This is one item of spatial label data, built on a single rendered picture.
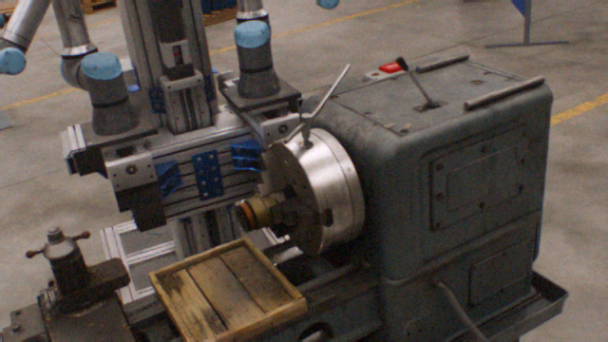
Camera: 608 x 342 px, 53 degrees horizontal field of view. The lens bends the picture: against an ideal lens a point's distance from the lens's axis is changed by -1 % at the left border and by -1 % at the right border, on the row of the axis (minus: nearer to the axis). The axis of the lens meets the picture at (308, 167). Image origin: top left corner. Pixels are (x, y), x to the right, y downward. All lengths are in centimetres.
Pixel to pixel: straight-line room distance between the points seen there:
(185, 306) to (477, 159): 84
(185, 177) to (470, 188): 95
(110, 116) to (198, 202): 43
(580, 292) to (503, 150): 146
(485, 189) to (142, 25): 121
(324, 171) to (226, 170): 71
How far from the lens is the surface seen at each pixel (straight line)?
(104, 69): 195
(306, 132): 149
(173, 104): 212
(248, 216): 152
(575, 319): 291
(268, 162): 158
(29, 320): 173
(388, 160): 145
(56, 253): 150
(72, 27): 206
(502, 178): 174
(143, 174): 193
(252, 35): 204
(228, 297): 162
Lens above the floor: 187
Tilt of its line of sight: 27 degrees down
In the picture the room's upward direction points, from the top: 7 degrees counter-clockwise
